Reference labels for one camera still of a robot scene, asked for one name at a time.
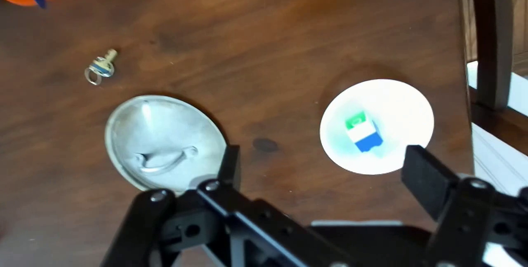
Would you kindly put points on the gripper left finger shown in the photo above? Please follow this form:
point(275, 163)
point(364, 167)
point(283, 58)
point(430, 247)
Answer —
point(247, 221)

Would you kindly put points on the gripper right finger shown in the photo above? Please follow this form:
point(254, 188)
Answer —
point(470, 213)

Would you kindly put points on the silver metal pot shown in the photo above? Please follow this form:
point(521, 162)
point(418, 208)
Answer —
point(165, 143)

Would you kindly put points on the white bowl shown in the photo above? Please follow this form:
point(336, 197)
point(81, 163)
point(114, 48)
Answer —
point(396, 110)

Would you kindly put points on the pale block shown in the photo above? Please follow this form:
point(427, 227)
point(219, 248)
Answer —
point(362, 131)

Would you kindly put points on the dark wooden chair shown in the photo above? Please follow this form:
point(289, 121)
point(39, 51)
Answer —
point(493, 40)

